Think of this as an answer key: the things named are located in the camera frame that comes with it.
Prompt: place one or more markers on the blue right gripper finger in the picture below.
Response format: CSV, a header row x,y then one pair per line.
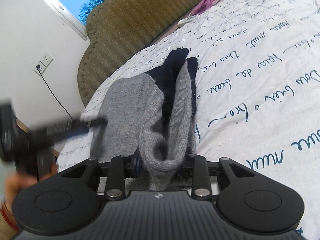
x,y
137,163

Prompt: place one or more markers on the grey sweater navy sleeves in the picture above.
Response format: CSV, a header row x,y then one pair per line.
x,y
151,113

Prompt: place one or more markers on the person's left hand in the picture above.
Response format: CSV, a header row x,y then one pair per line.
x,y
16,182

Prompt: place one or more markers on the wooden bedside furniture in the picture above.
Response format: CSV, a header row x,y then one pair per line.
x,y
38,141

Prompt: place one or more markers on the olive upholstered headboard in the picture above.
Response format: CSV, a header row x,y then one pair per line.
x,y
117,30

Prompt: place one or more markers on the white power strip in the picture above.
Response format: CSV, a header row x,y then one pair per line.
x,y
186,20

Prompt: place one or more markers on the white script-print bed sheet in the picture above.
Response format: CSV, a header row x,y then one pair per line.
x,y
257,87

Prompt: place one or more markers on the purple cloth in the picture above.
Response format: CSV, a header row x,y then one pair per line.
x,y
203,6

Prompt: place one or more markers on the white wall power outlet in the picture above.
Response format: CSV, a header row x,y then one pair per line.
x,y
43,63

